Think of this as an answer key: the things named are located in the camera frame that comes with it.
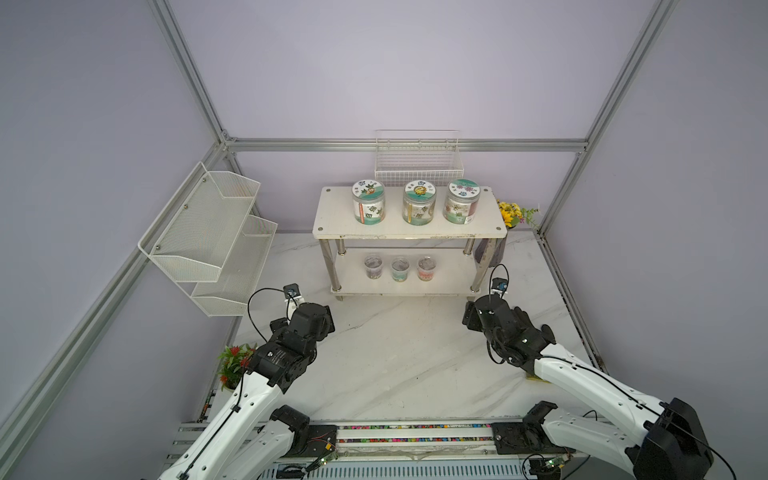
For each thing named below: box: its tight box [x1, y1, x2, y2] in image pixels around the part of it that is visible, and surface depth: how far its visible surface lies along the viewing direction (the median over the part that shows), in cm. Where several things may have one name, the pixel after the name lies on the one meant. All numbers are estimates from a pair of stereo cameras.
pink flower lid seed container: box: [443, 178, 481, 225], surface depth 73 cm
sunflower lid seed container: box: [402, 179, 437, 227], surface depth 73 cm
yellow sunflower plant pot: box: [474, 200, 539, 267], surface depth 93 cm
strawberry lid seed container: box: [352, 179, 386, 226], surface depth 73 cm
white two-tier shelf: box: [312, 186, 508, 301], surface depth 86 cm
